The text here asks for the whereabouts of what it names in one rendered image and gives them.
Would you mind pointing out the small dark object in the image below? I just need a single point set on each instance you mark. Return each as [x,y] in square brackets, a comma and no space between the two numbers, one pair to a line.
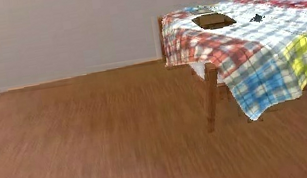
[257,18]

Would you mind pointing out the brown cardboard box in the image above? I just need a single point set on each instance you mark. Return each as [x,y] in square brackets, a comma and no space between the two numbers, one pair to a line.
[213,20]

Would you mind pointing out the plaid multicolour blanket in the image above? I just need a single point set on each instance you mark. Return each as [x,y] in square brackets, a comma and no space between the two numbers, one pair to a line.
[257,51]

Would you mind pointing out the wooden bed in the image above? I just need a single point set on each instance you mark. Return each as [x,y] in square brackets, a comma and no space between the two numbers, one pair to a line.
[211,95]

